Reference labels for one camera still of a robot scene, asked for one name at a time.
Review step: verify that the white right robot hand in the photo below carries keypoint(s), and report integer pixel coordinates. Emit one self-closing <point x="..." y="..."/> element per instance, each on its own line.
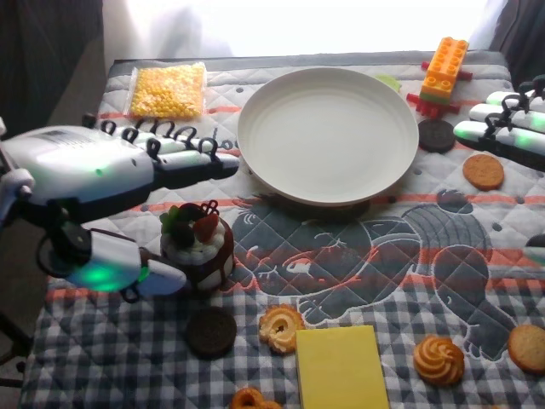
<point x="511" y="132"/>

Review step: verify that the white round plate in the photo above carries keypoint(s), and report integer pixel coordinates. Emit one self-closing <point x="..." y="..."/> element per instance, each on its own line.
<point x="328" y="132"/>

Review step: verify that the yellow foam cube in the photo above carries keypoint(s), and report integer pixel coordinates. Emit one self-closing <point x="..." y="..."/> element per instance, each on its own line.
<point x="340" y="370"/>

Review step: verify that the swirled butter cookie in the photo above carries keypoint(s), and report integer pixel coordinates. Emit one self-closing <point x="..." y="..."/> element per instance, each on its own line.
<point x="279" y="330"/>
<point x="438" y="360"/>

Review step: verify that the round tan biscuit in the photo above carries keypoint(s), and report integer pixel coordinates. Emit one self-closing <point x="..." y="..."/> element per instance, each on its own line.
<point x="483" y="171"/>
<point x="528" y="349"/>

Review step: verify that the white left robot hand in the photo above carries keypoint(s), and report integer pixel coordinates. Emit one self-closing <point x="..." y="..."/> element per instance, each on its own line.
<point x="81" y="166"/>

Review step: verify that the grey quilt with bear print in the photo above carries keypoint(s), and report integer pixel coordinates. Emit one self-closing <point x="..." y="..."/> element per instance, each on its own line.
<point x="383" y="255"/>

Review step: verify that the dark chocolate sandwich cookie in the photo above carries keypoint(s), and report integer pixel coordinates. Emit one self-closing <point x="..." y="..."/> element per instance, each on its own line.
<point x="211" y="332"/>
<point x="435" y="135"/>

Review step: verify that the pretzel shaped butter cookie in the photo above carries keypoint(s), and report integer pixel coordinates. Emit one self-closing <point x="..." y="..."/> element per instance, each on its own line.
<point x="251" y="399"/>

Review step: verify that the dark curtain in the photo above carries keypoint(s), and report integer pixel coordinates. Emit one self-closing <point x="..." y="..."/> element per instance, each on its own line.
<point x="521" y="34"/>
<point x="47" y="55"/>

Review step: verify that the orange and green toy block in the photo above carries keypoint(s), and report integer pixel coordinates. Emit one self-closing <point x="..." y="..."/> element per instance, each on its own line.
<point x="445" y="68"/>

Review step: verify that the toy chocolate cream cake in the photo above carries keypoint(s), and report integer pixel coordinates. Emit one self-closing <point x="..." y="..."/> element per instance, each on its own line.
<point x="200" y="255"/>

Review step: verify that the green round disc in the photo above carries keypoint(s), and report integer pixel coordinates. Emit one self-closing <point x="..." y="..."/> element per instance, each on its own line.
<point x="388" y="81"/>

